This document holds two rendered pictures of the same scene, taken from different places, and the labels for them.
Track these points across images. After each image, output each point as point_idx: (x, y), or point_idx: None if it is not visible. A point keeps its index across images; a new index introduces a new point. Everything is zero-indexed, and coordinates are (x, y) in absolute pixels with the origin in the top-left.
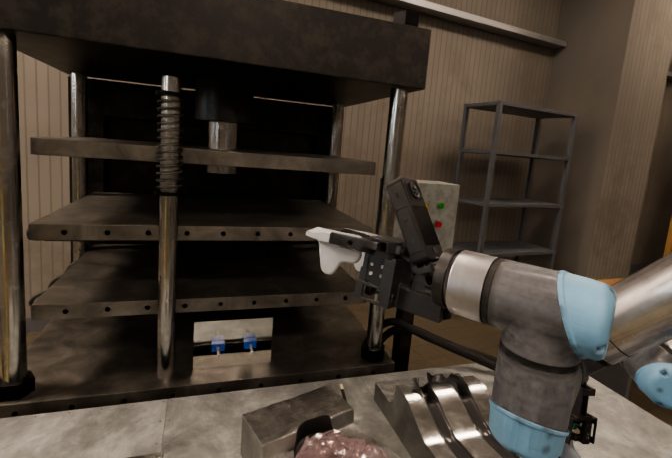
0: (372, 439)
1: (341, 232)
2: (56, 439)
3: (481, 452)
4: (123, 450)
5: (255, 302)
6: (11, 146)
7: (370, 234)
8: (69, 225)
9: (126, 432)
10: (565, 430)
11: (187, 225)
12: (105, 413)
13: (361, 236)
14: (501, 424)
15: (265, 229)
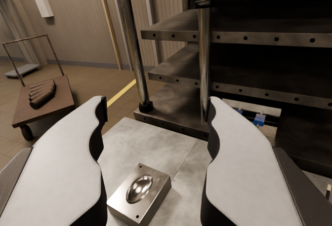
0: None
1: (73, 150)
2: (145, 139)
3: None
4: (164, 159)
5: (268, 94)
6: None
7: (237, 167)
8: (155, 31)
9: (170, 149)
10: None
11: (219, 31)
12: (168, 134)
13: (217, 151)
14: None
15: (284, 35)
